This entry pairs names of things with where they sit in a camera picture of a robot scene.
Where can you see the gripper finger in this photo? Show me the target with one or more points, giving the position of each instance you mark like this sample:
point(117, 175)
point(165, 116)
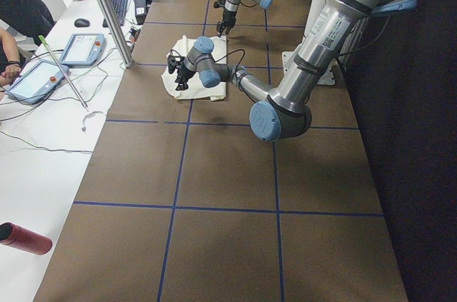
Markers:
point(220, 27)
point(228, 28)
point(182, 84)

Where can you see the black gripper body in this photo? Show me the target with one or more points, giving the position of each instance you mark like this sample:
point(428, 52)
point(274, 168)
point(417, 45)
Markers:
point(228, 16)
point(184, 72)

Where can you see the cream long-sleeve cat shirt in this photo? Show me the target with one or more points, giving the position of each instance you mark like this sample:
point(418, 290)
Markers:
point(208, 55)

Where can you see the seated person forearm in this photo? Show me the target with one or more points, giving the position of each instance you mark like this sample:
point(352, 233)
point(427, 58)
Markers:
point(9, 50)

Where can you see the seated person hand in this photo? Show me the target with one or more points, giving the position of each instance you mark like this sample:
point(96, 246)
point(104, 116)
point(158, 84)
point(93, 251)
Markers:
point(10, 73)

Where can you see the black box white label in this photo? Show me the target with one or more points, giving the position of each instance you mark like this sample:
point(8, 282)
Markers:
point(140, 10)

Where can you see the black computer keyboard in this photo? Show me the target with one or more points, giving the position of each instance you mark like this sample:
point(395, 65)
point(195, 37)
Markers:
point(120, 8)

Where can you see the far teach pendant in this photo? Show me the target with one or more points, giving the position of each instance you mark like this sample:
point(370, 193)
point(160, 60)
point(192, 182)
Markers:
point(83, 50)

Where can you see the teach pendant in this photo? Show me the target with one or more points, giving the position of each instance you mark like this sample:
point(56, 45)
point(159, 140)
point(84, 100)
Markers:
point(36, 84)
point(83, 50)

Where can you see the black computer mouse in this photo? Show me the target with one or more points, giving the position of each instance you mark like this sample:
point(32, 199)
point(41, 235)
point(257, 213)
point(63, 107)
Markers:
point(81, 23)

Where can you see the metal reacher grabber stick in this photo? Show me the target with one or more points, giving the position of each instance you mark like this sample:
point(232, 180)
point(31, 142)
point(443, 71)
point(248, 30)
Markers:
point(89, 113)

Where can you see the near teach pendant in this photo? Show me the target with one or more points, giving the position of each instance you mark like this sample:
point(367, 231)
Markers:
point(36, 84)

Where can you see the red cylinder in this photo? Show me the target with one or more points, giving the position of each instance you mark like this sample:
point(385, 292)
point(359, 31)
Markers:
point(23, 239)

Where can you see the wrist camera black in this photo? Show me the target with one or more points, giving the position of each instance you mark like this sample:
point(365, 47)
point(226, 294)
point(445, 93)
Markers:
point(219, 4)
point(174, 62)

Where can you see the aluminium frame post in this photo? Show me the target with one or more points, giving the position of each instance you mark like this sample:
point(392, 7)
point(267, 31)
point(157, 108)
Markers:
point(116, 32)

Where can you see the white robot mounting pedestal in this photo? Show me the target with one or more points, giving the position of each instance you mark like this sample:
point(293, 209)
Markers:
point(290, 59)

